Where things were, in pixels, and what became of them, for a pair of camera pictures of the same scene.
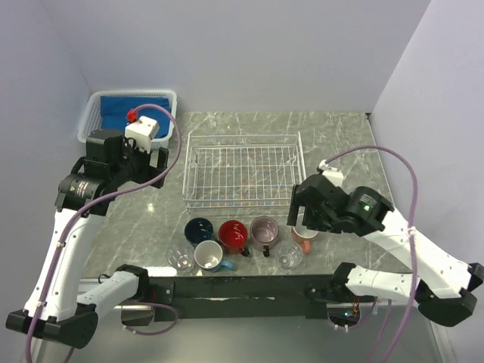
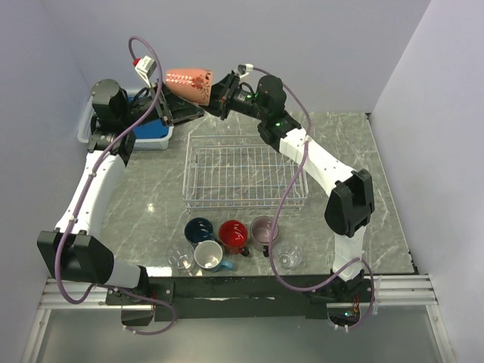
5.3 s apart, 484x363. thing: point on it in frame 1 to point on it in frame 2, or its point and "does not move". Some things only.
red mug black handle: [233, 237] does not move
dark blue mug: [198, 229] does not move
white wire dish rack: [249, 170] does not move
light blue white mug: [208, 255] does not move
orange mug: [303, 236] to [193, 84]
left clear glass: [180, 256] does not move
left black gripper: [147, 172] to [173, 109]
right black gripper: [307, 219] to [221, 94]
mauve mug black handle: [264, 231] does not move
